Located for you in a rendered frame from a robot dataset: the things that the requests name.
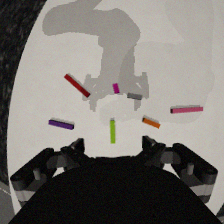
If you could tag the dark red rod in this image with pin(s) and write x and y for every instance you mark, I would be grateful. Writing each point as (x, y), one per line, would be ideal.
(77, 86)

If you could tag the orange rod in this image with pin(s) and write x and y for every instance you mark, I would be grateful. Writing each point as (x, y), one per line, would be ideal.
(154, 124)

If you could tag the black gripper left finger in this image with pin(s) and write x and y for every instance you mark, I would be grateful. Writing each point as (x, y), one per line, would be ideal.
(28, 179)

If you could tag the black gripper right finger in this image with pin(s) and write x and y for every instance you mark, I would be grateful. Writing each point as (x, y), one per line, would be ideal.
(197, 173)

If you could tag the pink rod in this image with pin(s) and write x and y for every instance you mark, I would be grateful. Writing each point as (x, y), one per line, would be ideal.
(183, 110)

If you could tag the purple rod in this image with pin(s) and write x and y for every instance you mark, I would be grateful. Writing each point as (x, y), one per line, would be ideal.
(61, 124)

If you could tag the lime green rod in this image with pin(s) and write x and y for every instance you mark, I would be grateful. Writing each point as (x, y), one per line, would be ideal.
(112, 131)

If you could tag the grey rod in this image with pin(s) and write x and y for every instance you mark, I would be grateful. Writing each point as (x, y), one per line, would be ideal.
(134, 96)

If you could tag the small magenta block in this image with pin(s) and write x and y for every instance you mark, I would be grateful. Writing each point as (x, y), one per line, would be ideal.
(116, 89)

